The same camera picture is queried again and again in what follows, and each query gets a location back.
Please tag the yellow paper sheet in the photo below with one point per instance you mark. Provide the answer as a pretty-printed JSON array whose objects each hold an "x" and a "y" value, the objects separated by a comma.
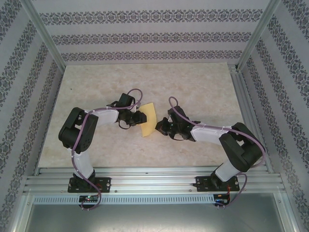
[{"x": 149, "y": 125}]

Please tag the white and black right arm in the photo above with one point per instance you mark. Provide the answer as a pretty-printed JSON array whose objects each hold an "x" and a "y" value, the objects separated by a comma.
[{"x": 241, "y": 149}]

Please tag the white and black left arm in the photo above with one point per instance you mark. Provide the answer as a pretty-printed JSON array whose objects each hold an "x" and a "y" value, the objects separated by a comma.
[{"x": 82, "y": 135}]

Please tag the grey metal sheet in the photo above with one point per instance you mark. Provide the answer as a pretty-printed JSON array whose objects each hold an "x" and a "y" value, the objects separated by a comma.
[{"x": 154, "y": 217}]

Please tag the small circuit board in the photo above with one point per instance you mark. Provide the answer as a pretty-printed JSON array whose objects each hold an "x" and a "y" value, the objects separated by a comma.
[
  {"x": 220, "y": 198},
  {"x": 88, "y": 198}
]

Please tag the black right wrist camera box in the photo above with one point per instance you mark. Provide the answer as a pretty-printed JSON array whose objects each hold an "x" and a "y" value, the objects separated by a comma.
[{"x": 178, "y": 113}]

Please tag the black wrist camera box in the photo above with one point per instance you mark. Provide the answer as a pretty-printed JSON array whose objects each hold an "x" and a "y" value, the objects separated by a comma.
[
  {"x": 178, "y": 113},
  {"x": 126, "y": 100}
]

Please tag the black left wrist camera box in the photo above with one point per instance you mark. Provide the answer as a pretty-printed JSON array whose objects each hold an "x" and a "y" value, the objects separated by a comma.
[{"x": 126, "y": 100}]

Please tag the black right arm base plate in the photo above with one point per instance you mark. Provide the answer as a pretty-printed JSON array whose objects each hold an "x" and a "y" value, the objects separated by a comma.
[{"x": 202, "y": 183}]

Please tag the aluminium mounting rail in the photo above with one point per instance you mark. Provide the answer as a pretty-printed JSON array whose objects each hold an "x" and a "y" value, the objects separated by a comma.
[{"x": 149, "y": 181}]

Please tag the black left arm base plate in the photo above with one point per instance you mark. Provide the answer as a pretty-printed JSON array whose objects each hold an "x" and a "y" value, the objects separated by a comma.
[{"x": 103, "y": 184}]

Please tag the aluminium side rail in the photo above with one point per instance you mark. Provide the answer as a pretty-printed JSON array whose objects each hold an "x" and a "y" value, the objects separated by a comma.
[
  {"x": 42, "y": 145},
  {"x": 249, "y": 106}
]

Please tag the aluminium frame post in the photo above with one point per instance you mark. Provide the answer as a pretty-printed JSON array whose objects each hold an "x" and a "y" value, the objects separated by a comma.
[
  {"x": 258, "y": 33},
  {"x": 44, "y": 33}
]

